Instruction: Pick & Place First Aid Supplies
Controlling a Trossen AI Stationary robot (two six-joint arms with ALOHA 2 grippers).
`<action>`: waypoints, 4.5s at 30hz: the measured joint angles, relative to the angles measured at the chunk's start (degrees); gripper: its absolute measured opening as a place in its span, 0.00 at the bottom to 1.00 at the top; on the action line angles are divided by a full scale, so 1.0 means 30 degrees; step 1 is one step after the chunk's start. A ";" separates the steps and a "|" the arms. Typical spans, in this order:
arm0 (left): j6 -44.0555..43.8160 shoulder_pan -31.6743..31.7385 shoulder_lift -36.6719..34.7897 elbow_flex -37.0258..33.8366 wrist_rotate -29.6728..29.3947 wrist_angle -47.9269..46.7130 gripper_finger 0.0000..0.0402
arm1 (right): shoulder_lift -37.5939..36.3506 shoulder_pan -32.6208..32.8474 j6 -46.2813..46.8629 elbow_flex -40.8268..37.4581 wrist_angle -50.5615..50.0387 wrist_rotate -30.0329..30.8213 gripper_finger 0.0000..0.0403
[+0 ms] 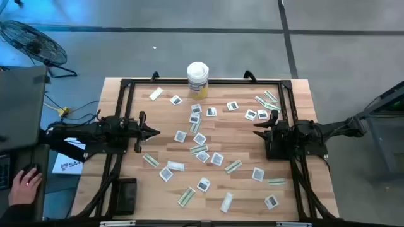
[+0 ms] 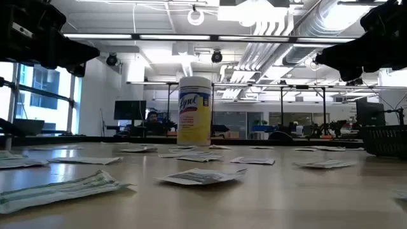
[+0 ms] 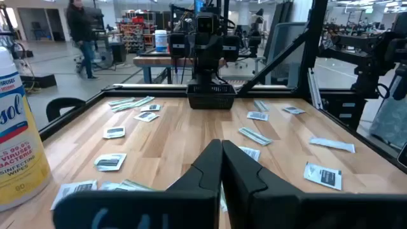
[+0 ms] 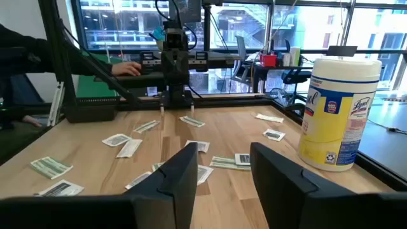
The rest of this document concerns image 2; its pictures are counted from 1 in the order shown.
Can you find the black computer monitor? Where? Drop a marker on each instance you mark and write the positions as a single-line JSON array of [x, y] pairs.
[[129, 110], [370, 113]]

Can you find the black plastic mesh basket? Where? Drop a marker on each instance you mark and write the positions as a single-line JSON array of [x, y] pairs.
[[384, 140]]

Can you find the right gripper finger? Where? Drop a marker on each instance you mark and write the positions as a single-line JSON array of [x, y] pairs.
[[351, 74], [346, 55]]

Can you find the overhead LED light bar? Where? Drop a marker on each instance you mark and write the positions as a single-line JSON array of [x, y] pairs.
[[175, 37]]

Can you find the yellow Lysol wipes canister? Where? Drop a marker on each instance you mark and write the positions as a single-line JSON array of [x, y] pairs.
[[194, 121]]

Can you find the white oblong packet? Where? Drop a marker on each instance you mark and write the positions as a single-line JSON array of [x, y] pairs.
[[86, 160]]

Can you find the blue storage bin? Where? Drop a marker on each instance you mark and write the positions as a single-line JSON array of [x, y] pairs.
[[264, 128]]

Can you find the black aluminium rig frame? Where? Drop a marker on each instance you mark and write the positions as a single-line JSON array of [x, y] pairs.
[[324, 111]]

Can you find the person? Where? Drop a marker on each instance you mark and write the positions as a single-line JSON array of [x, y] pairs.
[[152, 118]]

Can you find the white square wipe packet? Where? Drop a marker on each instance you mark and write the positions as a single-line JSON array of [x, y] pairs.
[[303, 149], [22, 163], [203, 176], [181, 154], [219, 147], [187, 146], [262, 147], [139, 149], [198, 159], [252, 160], [330, 148]]

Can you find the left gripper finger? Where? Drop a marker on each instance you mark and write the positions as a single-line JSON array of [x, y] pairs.
[[76, 54], [78, 70]]

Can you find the black ceiling spotlight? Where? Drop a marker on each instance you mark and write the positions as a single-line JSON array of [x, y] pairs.
[[111, 59], [217, 56]]

